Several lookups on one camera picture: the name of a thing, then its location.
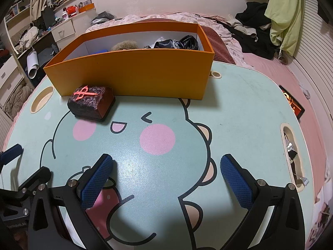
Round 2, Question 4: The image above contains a white shelf unit with drawers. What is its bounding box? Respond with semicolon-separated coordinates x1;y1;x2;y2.
0;55;26;94

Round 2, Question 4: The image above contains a white drawer cabinet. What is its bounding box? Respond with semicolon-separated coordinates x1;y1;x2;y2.
51;18;76;42

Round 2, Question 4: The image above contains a large orange cardboard box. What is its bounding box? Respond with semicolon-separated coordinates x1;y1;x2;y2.
43;21;215;101

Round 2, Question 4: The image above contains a pale clothes heap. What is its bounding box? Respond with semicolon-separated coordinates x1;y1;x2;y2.
14;26;39;54

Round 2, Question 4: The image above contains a light green hanging cloth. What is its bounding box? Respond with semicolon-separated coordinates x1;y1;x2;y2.
264;0;306;58

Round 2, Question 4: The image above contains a black tablet with lit screen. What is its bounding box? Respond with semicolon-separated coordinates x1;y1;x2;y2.
279;85;305;121

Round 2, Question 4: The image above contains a dark gray bag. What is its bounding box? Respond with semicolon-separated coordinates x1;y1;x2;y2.
36;47;59;65

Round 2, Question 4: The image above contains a black clothes pile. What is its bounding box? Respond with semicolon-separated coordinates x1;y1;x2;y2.
224;2;284;60

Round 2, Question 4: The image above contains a white wall shelf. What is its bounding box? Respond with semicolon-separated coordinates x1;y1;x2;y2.
4;0;32;24

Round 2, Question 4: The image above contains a black lace-trimmed cloth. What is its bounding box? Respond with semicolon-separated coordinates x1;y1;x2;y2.
144;34;199;51

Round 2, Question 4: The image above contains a white paper roll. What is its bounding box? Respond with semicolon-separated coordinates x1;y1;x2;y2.
26;51;40;79

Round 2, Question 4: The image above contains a beige knitted blanket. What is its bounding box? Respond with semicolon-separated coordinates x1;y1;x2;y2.
4;82;33;120

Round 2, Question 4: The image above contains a dark box with red emblem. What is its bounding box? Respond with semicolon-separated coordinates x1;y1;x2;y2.
67;84;116;122

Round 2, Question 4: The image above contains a black monitor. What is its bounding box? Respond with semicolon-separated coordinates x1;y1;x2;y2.
42;6;56;25

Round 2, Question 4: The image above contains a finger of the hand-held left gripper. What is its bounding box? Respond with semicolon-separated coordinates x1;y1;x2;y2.
16;167;52;196
0;144;23;172

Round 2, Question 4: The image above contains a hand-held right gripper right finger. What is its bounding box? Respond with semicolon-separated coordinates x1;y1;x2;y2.
220;154;305;250

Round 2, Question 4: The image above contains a maroon cloth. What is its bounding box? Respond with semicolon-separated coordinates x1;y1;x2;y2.
201;25;236;64

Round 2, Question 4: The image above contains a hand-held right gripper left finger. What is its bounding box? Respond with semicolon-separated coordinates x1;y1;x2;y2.
27;154;115;250

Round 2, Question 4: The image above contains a pink crumpled blanket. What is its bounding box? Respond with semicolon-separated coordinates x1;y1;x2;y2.
87;12;257;69

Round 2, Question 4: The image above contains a beige garment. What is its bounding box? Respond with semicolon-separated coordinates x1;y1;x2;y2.
225;18;258;41

